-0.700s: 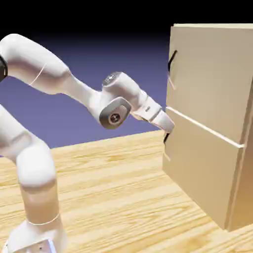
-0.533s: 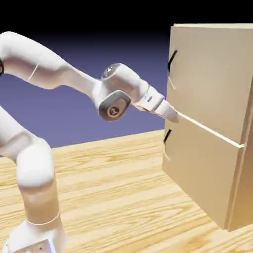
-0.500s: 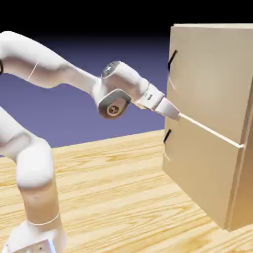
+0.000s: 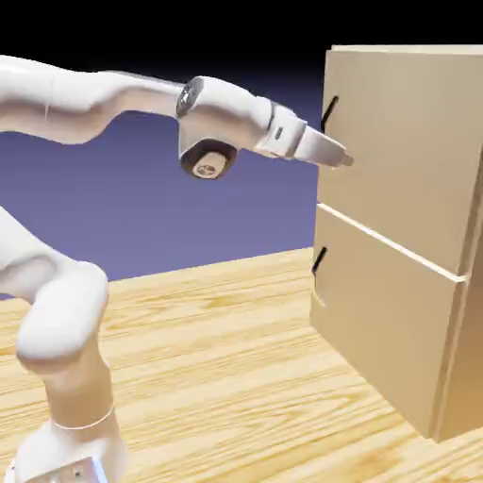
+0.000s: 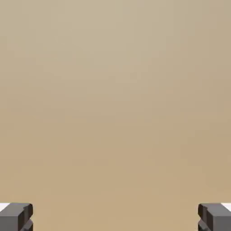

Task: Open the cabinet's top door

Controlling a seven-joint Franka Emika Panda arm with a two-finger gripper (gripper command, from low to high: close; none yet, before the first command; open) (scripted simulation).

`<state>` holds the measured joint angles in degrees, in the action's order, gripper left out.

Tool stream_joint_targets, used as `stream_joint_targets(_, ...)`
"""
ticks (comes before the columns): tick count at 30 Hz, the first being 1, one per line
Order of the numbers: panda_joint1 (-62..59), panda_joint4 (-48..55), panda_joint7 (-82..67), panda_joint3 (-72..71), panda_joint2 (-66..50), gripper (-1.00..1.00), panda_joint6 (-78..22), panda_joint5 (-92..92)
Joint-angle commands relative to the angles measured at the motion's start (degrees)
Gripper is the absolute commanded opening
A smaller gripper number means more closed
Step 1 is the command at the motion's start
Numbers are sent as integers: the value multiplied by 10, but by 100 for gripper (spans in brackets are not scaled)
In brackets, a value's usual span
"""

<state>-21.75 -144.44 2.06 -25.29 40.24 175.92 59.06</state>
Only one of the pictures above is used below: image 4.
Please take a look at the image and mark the short black door handle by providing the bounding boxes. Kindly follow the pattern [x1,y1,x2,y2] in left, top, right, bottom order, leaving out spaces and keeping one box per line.
[311,246,328,275]

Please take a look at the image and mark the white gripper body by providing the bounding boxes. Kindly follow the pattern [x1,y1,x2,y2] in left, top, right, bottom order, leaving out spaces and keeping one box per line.
[294,125,348,168]

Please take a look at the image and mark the light wood cabinet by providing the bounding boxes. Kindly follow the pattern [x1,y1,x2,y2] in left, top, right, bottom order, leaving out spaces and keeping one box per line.
[309,44,483,443]

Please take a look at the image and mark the short light wood door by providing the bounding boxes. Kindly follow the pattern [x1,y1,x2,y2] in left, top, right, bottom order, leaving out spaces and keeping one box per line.
[309,204,467,439]

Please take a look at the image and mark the long black door handle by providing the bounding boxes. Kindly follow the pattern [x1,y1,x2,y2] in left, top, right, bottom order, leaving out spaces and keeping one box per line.
[320,94,340,134]

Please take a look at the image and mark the tall light wood door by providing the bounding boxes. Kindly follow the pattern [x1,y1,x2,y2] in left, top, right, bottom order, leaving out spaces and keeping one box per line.
[317,49,483,275]

